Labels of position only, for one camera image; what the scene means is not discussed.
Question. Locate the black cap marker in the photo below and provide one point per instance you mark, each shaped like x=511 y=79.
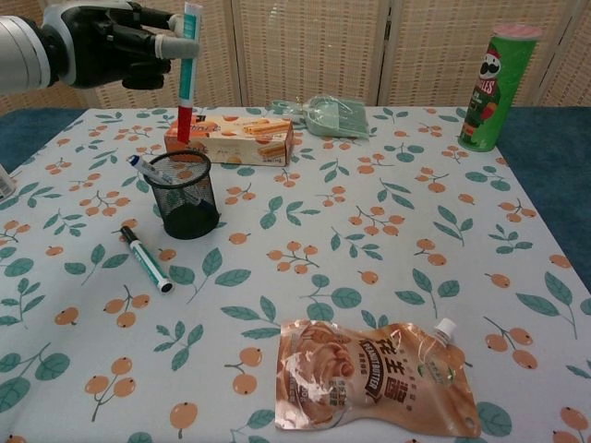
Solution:
x=145 y=260

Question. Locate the woven folding screen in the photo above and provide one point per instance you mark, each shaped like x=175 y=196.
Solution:
x=305 y=51

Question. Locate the blue marker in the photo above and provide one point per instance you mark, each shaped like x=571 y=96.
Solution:
x=143 y=167

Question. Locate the red cap marker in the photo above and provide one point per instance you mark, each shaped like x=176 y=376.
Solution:
x=187 y=85

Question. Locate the floral tablecloth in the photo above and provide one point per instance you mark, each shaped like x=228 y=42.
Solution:
x=323 y=258

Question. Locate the peanut butter spout pouch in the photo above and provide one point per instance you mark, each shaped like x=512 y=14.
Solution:
x=369 y=383

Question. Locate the orange biscuit box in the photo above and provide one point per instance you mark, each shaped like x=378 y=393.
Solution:
x=240 y=143

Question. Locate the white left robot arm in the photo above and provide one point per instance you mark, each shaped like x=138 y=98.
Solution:
x=20 y=55

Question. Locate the green Pringles can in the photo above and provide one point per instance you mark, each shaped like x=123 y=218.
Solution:
x=501 y=92

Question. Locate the green plastic bag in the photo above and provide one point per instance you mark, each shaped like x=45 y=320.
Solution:
x=332 y=117

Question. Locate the black mesh pen holder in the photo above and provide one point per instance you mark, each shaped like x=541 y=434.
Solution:
x=194 y=221

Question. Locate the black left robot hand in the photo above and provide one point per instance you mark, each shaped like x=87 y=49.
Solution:
x=106 y=46

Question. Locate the plastic bottle with black cap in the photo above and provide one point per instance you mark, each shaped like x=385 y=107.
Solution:
x=4 y=184

